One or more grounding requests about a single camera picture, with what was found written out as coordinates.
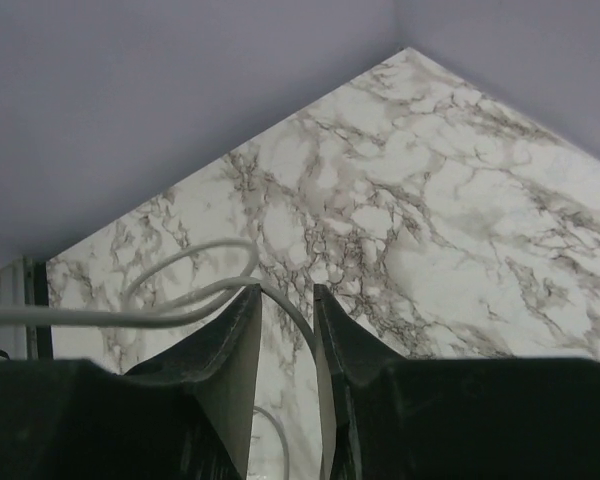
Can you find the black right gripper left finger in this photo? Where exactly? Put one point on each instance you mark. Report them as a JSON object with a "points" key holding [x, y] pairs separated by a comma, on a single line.
{"points": [[186, 413]]}

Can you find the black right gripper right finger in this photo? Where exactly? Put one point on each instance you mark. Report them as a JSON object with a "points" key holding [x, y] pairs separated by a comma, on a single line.
{"points": [[384, 416]]}

